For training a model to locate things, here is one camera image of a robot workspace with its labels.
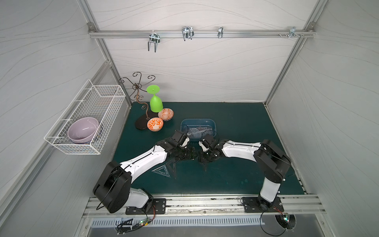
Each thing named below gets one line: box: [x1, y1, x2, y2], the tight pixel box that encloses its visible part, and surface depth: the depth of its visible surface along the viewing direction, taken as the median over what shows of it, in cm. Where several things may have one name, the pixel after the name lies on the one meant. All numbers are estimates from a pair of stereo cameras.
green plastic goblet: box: [146, 84, 164, 114], surface depth 90 cm
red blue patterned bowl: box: [157, 108, 175, 122], surface depth 113 cm
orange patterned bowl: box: [146, 117, 164, 132], surface depth 106 cm
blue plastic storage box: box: [180, 118, 217, 142], surface depth 105 cm
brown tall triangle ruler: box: [165, 158, 181, 180], surface depth 88 cm
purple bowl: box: [67, 117, 100, 145], surface depth 61 cm
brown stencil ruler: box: [195, 126, 213, 131], surface depth 109 cm
